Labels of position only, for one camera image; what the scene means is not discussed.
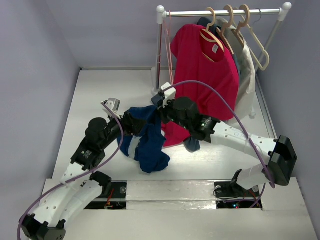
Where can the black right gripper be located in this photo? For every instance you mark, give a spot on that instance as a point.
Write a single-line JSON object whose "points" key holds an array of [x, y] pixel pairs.
{"points": [[163, 109]]}

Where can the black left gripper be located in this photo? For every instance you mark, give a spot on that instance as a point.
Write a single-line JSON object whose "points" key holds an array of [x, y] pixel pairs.
{"points": [[131, 125]]}

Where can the pink wire hanger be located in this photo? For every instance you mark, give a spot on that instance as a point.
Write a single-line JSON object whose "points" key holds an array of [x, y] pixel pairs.
{"points": [[167, 39]]}

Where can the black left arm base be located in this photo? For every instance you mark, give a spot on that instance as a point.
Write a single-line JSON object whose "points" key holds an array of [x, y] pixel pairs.
{"points": [[115, 199]]}

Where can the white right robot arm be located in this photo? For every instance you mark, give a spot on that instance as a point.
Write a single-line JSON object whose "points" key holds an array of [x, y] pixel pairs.
{"points": [[277, 156]]}

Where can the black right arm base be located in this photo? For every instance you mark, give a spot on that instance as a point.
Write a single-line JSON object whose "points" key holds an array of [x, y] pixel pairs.
{"points": [[229, 195]]}

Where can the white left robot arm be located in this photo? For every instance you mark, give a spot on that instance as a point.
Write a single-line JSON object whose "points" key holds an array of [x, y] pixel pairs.
{"points": [[81, 182]]}

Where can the red t shirt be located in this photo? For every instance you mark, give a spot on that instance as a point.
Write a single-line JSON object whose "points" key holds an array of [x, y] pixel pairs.
{"points": [[204, 73]]}

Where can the wooden hanger with red shirt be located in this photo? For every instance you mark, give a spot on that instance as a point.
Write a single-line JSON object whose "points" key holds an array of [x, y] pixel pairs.
{"points": [[207, 35]]}

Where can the white t shirt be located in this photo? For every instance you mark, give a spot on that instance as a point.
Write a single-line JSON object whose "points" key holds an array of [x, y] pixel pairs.
{"points": [[247, 76]]}

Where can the wooden hanger with white shirt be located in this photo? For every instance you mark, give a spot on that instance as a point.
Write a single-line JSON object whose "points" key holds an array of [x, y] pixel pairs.
{"points": [[241, 27]]}

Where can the white metal clothes rack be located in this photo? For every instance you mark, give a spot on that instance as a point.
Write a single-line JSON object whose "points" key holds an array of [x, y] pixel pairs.
{"points": [[261, 63]]}

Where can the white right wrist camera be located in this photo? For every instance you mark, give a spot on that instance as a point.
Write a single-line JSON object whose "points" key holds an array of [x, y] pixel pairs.
{"points": [[168, 92]]}

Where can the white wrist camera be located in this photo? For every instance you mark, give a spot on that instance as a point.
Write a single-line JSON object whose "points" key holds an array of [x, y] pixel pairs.
{"points": [[111, 107], [168, 92]]}

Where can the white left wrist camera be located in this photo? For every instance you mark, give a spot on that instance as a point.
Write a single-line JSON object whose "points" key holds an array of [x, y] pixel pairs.
{"points": [[111, 107]]}

